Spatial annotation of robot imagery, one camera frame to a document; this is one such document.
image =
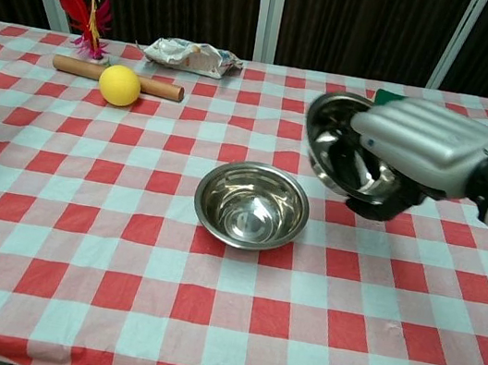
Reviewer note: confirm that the yellow ball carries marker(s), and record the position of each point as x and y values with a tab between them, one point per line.
119	86

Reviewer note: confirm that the red white checkered tablecloth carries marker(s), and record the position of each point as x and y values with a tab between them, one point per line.
162	281

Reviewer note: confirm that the crumpled silver snack packet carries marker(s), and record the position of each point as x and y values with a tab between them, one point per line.
185	55

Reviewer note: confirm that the red feather shuttlecock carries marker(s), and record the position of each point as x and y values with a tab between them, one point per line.
74	4

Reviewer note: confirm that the green yellow sponge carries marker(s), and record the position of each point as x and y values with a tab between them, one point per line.
386	96

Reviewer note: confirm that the wooden rolling pin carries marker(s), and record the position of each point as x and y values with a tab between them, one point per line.
76	66

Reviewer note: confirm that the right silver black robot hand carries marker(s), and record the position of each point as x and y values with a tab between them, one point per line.
421	132

